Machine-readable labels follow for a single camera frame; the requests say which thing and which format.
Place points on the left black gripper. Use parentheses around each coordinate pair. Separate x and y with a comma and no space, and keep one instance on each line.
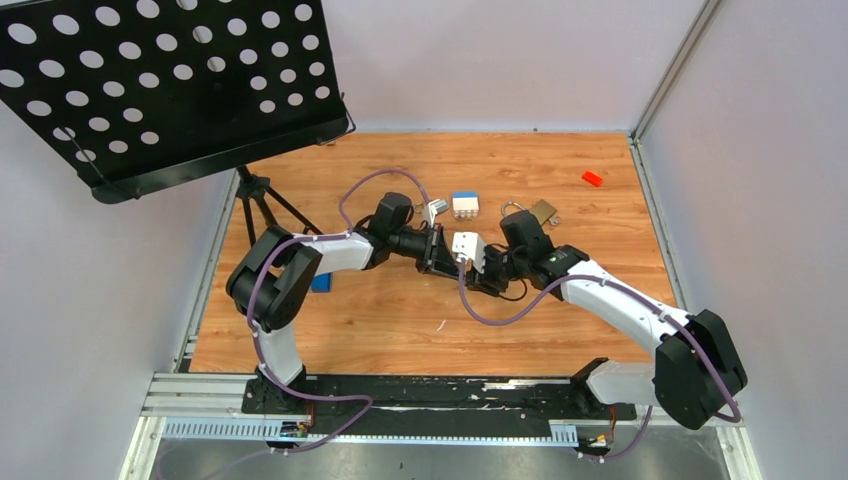
(439,252)

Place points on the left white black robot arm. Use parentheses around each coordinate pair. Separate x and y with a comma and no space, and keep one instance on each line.
(271,283)

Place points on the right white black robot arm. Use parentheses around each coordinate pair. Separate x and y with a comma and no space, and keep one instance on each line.
(696,370)

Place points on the blue small block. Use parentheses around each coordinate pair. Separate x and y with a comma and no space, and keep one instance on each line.
(322,283)

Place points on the black tripod stand legs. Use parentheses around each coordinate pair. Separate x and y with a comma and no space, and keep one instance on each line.
(252,191)

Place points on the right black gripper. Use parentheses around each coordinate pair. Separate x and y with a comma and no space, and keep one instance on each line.
(483,282)

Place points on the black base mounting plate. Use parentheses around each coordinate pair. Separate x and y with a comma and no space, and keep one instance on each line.
(447,406)

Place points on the brass padlock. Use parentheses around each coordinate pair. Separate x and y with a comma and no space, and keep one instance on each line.
(541,210)

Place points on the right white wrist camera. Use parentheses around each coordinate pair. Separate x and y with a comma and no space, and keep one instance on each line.
(469,246)

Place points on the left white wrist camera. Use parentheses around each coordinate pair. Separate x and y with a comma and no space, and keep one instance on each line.
(432,209)

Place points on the red small block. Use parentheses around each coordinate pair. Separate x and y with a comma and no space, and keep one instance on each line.
(592,178)

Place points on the aluminium frame rails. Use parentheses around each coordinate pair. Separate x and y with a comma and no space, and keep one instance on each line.
(208,406)

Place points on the white blue toy block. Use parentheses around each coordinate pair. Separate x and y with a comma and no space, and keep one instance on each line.
(465,204)

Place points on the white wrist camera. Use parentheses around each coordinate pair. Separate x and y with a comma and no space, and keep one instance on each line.
(432,209)
(469,246)

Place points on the black perforated music stand desk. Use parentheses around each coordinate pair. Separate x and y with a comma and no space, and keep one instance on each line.
(141,96)

